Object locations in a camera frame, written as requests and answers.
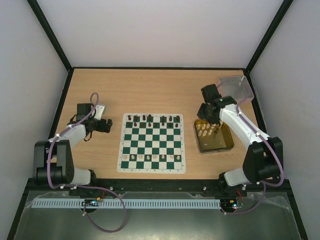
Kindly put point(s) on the black enclosure frame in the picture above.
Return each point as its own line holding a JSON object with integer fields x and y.
{"x": 104, "y": 33}

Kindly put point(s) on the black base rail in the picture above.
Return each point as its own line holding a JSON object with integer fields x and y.
{"x": 205, "y": 188}

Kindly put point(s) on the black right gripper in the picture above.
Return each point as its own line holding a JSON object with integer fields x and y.
{"x": 213, "y": 120}

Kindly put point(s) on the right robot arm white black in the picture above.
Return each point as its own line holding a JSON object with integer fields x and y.
{"x": 263, "y": 162}

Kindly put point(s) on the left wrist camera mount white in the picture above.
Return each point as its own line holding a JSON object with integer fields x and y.
{"x": 99, "y": 111}

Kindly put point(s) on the green white chess board mat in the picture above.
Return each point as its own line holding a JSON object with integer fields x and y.
{"x": 160, "y": 141}

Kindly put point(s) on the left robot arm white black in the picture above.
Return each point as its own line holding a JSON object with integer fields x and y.
{"x": 53, "y": 163}

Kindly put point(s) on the gold tin tray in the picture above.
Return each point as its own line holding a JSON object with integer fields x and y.
{"x": 212, "y": 138}

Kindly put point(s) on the white slotted cable duct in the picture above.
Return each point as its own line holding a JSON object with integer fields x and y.
{"x": 73, "y": 203}

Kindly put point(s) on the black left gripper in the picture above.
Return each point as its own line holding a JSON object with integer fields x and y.
{"x": 102, "y": 127}

